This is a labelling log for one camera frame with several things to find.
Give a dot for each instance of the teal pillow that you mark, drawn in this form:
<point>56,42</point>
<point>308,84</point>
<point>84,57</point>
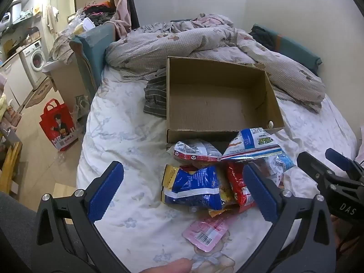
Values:
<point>91,51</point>
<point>293,49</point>

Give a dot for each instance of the white kitchen cabinet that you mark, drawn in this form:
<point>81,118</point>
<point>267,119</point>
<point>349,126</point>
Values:
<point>14,76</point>

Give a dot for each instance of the white light-blue snack packet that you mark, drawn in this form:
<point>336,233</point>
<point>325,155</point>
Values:
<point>280,165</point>

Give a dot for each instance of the white plastic container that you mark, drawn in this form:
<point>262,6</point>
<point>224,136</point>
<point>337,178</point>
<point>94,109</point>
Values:
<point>88,23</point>

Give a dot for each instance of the white floral bed sheet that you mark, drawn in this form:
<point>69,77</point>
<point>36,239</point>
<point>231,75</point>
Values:
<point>128,136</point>

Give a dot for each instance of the beige floral quilt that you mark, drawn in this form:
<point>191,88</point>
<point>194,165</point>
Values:
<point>204,39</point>

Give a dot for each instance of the grey striped cloth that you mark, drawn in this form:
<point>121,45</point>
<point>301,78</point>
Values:
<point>155,96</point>

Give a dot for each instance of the yellow wooden chair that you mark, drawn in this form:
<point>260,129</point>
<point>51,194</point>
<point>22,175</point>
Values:
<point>11,166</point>

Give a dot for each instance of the cardboard box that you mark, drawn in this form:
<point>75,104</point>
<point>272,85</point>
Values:
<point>210,102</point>

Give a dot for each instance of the beige crumpled cloth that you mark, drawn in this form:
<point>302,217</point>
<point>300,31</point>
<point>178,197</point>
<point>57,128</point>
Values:
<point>62,47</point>

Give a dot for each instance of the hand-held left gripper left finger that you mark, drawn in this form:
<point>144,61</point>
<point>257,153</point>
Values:
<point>106,193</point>

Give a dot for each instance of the pile of dark clothes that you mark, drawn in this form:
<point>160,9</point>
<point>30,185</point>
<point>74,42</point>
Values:
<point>99,12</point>

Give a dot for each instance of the blue white green-label snack packet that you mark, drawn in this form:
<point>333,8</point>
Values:
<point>253,145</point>

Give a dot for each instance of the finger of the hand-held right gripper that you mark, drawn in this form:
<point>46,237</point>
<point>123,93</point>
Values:
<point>311,163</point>
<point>339,157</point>

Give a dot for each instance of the brown cardboard carton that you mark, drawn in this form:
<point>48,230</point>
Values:
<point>69,84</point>

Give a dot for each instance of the dark door frame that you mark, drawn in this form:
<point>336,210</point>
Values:
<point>133,5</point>

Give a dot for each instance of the oval floor rug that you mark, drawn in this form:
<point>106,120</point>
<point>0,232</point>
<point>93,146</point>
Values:
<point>39,92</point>

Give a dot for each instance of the person's left hand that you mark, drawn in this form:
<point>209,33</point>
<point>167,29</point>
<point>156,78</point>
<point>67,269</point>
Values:
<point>167,266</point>

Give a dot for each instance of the white washing machine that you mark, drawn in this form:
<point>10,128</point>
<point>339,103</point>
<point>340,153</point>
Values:
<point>34,59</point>

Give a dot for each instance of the hanging white towel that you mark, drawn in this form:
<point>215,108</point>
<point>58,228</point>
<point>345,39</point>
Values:
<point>52,17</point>

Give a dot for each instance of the pink curtain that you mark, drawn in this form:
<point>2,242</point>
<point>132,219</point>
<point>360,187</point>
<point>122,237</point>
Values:
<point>121,2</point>

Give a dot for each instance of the black cloth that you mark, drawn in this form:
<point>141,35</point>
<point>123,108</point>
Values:
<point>263,37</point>

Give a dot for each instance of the white kitchen appliance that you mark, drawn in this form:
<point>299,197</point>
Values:
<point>6,17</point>

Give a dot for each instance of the clear plastic bag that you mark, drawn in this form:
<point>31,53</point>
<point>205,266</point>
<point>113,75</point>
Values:
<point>82,105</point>

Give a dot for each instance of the white red snack packet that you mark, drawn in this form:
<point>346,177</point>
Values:
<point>196,150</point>

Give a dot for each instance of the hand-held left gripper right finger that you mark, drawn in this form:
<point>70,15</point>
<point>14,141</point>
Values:
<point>260,193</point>

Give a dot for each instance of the pink snack packet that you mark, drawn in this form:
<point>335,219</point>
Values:
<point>206,231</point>

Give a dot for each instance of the red shopping bag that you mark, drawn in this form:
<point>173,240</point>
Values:
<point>58,126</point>

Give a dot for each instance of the person's right forearm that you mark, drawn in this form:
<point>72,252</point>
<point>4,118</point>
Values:
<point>348,234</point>

